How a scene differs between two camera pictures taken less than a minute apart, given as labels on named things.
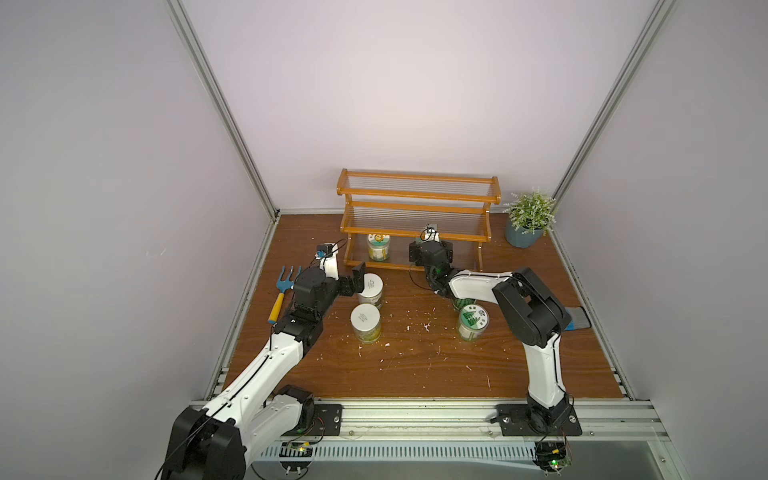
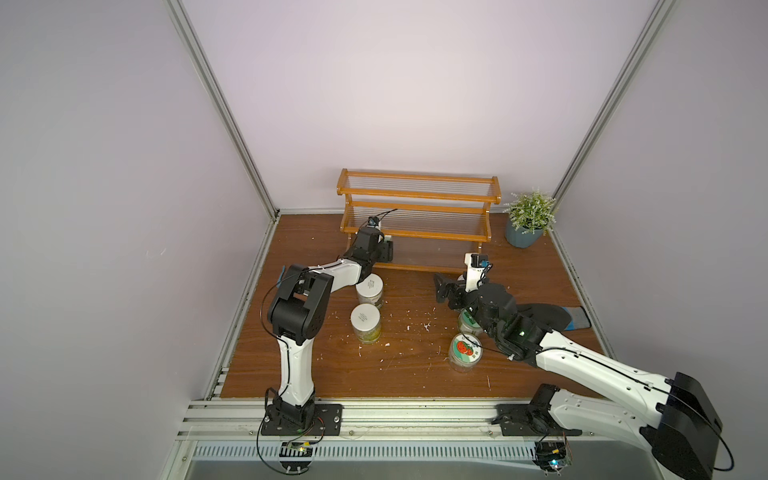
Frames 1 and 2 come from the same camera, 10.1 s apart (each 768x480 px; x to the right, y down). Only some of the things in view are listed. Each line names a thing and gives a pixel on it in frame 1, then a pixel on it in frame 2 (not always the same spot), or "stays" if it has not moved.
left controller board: [295, 456] stays
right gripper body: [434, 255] -> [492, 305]
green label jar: [474, 319] stays
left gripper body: [330, 291] -> [383, 253]
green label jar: [373, 287] stays
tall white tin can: [365, 322] stays
